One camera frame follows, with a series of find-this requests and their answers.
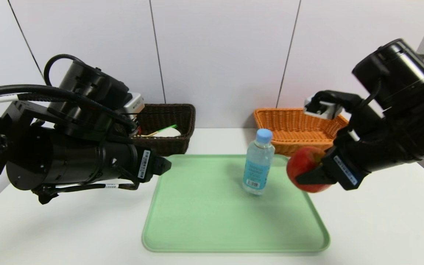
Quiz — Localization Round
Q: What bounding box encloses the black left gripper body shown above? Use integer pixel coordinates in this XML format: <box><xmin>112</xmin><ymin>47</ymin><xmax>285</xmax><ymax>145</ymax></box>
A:
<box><xmin>108</xmin><ymin>142</ymin><xmax>156</xmax><ymax>183</ymax></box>

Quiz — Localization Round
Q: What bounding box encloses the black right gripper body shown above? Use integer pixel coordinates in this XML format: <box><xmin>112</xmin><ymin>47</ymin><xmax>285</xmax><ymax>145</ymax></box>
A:
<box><xmin>321</xmin><ymin>136</ymin><xmax>393</xmax><ymax>191</ymax></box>

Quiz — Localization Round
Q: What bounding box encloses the red apple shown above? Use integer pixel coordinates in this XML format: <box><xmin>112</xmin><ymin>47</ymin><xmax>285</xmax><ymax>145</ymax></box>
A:
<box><xmin>286</xmin><ymin>146</ymin><xmax>332</xmax><ymax>193</ymax></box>

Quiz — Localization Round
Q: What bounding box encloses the green handled pasta spoon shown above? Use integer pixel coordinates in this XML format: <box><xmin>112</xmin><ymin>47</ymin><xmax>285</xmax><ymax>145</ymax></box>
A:
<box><xmin>140</xmin><ymin>125</ymin><xmax>178</xmax><ymax>138</ymax></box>

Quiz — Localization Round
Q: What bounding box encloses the white soap bar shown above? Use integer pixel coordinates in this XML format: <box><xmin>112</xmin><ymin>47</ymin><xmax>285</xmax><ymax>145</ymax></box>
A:
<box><xmin>160</xmin><ymin>127</ymin><xmax>181</xmax><ymax>138</ymax></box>

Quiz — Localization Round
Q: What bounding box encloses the clear water bottle blue cap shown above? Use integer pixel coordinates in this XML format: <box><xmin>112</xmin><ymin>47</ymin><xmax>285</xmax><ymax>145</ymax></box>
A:
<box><xmin>242</xmin><ymin>128</ymin><xmax>275</xmax><ymax>195</ymax></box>

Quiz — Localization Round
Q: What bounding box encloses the dark brown wicker basket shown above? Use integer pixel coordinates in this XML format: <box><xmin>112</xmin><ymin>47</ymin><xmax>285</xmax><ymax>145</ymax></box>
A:
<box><xmin>131</xmin><ymin>103</ymin><xmax>196</xmax><ymax>157</ymax></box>

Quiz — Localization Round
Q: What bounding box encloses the orange wicker basket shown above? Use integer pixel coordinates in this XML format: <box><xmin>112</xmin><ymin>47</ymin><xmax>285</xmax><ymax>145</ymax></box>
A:
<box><xmin>253</xmin><ymin>108</ymin><xmax>349</xmax><ymax>157</ymax></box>

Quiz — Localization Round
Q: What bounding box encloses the light green plastic tray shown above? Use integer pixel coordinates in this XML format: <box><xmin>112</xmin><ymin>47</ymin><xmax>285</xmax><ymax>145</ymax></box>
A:
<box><xmin>141</xmin><ymin>154</ymin><xmax>331</xmax><ymax>253</ymax></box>

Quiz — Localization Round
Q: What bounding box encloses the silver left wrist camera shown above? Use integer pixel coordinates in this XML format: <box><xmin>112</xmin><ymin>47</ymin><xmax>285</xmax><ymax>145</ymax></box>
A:
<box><xmin>123</xmin><ymin>92</ymin><xmax>145</xmax><ymax>115</ymax></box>

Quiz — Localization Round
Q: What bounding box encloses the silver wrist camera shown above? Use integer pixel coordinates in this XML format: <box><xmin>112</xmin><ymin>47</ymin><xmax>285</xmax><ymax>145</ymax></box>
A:
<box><xmin>304</xmin><ymin>96</ymin><xmax>343</xmax><ymax>120</ymax></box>
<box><xmin>123</xmin><ymin>92</ymin><xmax>145</xmax><ymax>115</ymax></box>

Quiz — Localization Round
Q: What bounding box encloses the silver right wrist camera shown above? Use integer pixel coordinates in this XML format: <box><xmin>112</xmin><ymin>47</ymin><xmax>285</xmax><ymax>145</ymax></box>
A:
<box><xmin>304</xmin><ymin>96</ymin><xmax>343</xmax><ymax>120</ymax></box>

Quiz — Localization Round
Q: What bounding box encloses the thin black cable white label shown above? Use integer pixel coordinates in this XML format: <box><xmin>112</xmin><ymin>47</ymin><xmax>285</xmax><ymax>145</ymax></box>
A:
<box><xmin>32</xmin><ymin>181</ymin><xmax>141</xmax><ymax>205</ymax></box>

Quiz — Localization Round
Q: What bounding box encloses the black camera cable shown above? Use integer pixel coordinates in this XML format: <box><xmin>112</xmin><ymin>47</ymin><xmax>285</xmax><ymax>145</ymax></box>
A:
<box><xmin>43</xmin><ymin>54</ymin><xmax>85</xmax><ymax>87</ymax></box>
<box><xmin>312</xmin><ymin>77</ymin><xmax>384</xmax><ymax>113</ymax></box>

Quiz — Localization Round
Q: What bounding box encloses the black cable with white tag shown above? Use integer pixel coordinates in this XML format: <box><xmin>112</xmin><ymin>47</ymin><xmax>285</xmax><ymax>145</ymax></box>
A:
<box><xmin>0</xmin><ymin>85</ymin><xmax>139</xmax><ymax>130</ymax></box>

